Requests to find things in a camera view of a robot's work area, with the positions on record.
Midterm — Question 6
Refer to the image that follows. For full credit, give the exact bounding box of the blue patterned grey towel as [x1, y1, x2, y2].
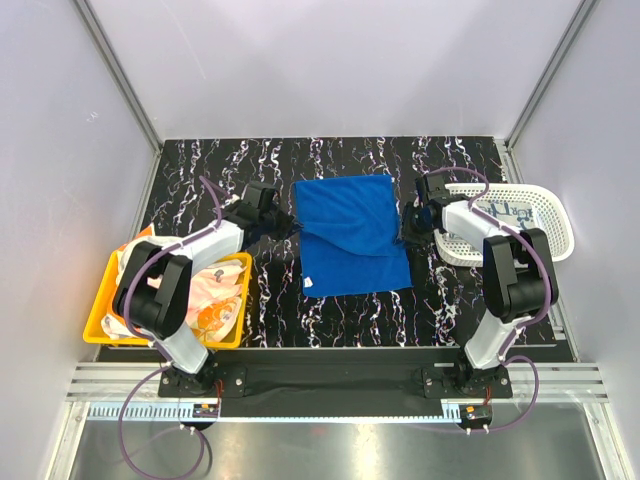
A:
[475, 200, 538, 229]

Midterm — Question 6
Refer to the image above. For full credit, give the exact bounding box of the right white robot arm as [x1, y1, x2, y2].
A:
[398, 167, 559, 397]

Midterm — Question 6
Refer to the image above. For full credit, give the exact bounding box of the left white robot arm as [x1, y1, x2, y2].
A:
[112, 178, 299, 396]

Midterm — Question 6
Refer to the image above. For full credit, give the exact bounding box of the pink white towel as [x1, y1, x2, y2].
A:
[100, 235, 247, 343]

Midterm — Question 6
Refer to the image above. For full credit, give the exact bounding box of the orange towel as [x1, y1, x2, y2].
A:
[108, 225, 247, 343]

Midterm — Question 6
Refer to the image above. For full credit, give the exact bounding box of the white perforated basket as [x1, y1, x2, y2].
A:
[435, 183, 575, 267]

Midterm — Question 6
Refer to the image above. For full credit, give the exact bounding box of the yellow plastic bin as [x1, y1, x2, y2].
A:
[83, 249, 252, 349]

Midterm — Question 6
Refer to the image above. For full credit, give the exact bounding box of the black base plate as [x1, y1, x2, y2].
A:
[158, 347, 513, 421]

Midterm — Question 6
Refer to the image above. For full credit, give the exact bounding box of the white slotted cable duct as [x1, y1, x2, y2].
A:
[88, 402, 220, 422]

